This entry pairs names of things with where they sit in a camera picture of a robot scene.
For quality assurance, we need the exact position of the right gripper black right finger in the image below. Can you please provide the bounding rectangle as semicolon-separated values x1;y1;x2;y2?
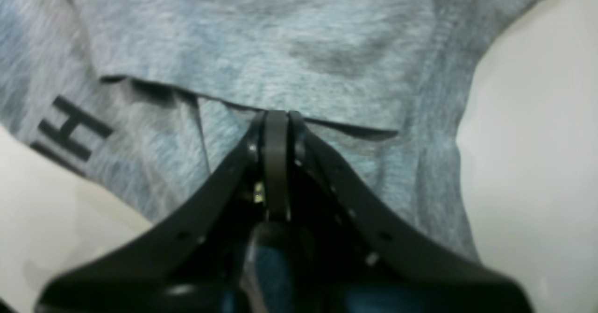
276;111;532;313

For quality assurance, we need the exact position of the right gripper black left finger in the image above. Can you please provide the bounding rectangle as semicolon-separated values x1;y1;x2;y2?
36;111;281;313

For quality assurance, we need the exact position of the grey T-shirt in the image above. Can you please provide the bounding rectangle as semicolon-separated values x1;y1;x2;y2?
1;0;539;261

